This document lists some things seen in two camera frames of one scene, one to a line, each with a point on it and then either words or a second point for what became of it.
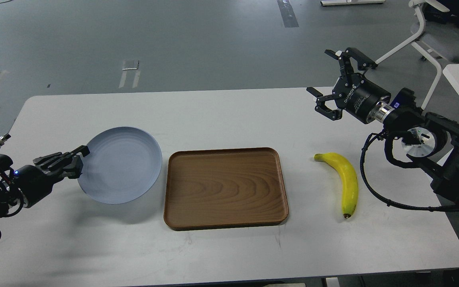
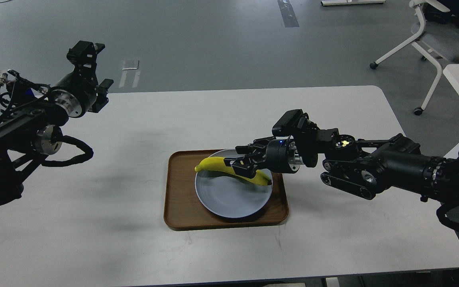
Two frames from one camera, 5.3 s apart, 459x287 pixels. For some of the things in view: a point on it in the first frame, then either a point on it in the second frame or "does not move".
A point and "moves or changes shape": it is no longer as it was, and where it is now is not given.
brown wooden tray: x=222 y=187 does not move
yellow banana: x=349 y=180 moves or changes shape
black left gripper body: x=33 y=184 -> x=76 y=93
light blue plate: x=123 y=164 -> x=228 y=196
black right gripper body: x=359 y=96 -> x=281 y=157
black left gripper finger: x=73 y=170 -> x=102 y=99
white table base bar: x=325 y=2 does not move
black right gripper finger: x=321 y=107 -> x=245 y=165
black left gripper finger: x=47 y=160 -> x=83 y=54
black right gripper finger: x=363 y=63 -> x=251 y=148
